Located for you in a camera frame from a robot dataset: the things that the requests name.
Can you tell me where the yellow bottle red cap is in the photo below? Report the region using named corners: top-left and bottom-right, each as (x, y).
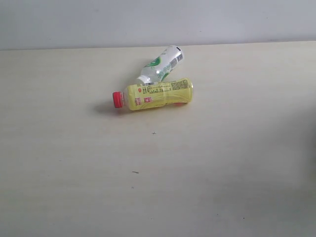
top-left (113, 78), bottom-right (193, 111)

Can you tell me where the white green label bottle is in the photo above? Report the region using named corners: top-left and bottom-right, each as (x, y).
top-left (136, 45), bottom-right (184, 84)

